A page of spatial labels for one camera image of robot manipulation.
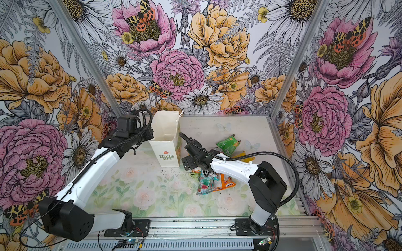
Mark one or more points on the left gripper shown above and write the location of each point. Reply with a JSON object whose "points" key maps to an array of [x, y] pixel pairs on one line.
{"points": [[149, 132]]}

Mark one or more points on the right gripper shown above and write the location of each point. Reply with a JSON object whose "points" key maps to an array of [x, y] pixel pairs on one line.
{"points": [[189, 159]]}

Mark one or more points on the orange white snack bag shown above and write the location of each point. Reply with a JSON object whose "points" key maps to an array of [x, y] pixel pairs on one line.
{"points": [[196, 171]]}

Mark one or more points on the white paper bag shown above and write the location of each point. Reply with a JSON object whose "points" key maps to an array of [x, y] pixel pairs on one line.
{"points": [[166, 142]]}

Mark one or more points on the teal candy bag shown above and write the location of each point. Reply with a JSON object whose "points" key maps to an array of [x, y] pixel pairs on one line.
{"points": [[205, 184]]}

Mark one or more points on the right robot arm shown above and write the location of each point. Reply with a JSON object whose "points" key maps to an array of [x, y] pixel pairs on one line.
{"points": [[267, 186]]}

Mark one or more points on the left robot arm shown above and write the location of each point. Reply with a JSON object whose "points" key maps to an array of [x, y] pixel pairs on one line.
{"points": [[64, 215]]}

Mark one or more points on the green snack bag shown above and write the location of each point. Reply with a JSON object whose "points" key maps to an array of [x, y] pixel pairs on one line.
{"points": [[229, 145]]}

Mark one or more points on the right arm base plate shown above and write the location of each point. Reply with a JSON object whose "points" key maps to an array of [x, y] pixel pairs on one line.
{"points": [[245, 227]]}

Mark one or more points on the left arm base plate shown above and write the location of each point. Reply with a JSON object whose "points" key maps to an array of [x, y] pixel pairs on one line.
{"points": [[138, 228]]}

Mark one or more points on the aluminium front rail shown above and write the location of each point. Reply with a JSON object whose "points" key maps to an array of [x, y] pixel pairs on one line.
{"points": [[215, 227]]}

